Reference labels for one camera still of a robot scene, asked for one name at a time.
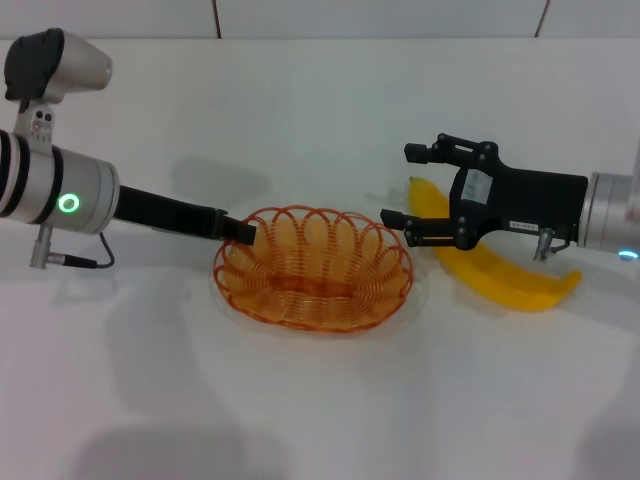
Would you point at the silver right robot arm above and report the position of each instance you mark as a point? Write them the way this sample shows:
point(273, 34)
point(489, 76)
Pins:
point(610, 210)

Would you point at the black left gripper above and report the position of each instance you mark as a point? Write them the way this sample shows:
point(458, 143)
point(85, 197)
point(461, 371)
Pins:
point(165, 210)

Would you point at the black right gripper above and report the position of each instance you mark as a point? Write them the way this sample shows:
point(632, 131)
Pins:
point(540, 200)

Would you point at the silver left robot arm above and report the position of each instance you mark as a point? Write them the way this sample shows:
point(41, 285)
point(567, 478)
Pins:
point(85, 190)

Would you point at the yellow banana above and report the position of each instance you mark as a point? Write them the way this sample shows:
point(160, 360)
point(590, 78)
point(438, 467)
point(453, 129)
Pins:
point(500, 280)

